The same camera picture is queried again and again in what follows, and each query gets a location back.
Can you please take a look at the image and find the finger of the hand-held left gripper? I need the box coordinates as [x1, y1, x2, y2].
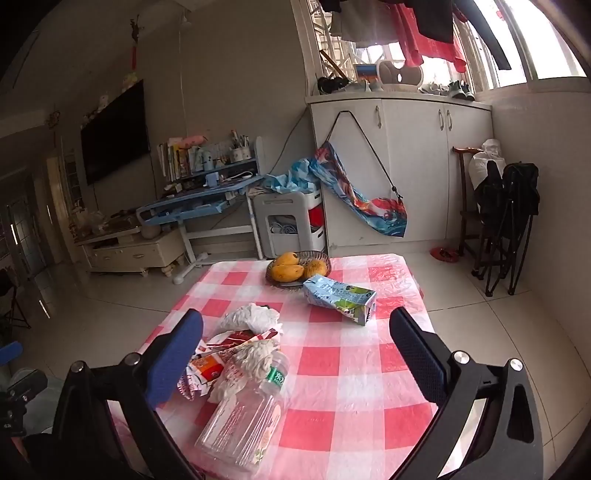
[0, 340, 23, 365]

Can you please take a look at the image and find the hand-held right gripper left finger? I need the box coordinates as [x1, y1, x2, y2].
[51, 308, 204, 480]

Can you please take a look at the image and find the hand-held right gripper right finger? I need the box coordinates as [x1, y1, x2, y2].
[389, 307, 546, 480]

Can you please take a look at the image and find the red snack bag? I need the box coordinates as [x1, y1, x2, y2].
[178, 325, 283, 402]

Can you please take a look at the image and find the white tissue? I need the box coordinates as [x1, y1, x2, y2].
[208, 339, 282, 403]

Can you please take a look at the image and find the white plastic bag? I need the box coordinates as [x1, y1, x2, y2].
[218, 302, 281, 334]

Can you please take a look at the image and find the clear plastic bottle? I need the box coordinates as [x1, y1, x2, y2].
[195, 351, 291, 472]

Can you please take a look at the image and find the dark folding camp chair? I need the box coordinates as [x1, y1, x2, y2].
[0, 268, 31, 330]

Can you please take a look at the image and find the red checked tablecloth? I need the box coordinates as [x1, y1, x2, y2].
[108, 253, 462, 480]

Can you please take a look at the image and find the blue milk carton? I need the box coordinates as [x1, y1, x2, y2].
[302, 273, 378, 326]

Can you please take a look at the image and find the cream television cabinet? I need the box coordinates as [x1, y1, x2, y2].
[76, 217, 185, 278]

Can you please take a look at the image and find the woven fruit basket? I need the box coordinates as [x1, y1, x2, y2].
[265, 250, 332, 289]

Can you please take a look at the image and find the blue study desk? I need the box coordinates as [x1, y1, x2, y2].
[136, 136, 266, 284]

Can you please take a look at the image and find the dark wooden chair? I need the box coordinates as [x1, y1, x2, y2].
[451, 145, 485, 259]

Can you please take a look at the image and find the white cabinet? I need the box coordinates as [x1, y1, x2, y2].
[305, 90, 494, 254]

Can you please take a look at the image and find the white plastic trolley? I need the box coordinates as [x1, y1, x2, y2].
[249, 190, 326, 259]

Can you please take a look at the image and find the black folding chair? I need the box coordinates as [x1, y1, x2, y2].
[471, 161, 540, 296]

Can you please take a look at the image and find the row of books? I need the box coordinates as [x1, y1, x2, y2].
[159, 137, 204, 182]

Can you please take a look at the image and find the white stuffed bag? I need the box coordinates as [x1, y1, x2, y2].
[468, 138, 504, 185]

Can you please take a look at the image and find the blue crumpled cloth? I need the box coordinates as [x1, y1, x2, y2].
[263, 158, 319, 197]

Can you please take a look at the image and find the white pen holder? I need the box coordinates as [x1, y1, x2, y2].
[231, 129, 251, 162]

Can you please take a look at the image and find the white padded cushion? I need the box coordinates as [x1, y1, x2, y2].
[379, 60, 424, 90]

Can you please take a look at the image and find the red hanging garment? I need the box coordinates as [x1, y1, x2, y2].
[390, 2, 467, 70]

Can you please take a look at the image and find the black hanging garment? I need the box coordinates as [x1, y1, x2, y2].
[464, 0, 512, 71]
[406, 0, 455, 42]

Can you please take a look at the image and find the red knot ornament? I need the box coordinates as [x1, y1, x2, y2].
[129, 16, 141, 70]

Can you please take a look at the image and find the grey hanging garment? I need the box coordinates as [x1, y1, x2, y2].
[330, 9, 393, 47]

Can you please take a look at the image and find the colourful printed strap bag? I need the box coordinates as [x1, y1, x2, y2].
[308, 111, 409, 238]

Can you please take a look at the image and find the black wall television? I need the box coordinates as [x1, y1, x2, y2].
[81, 79, 151, 186]

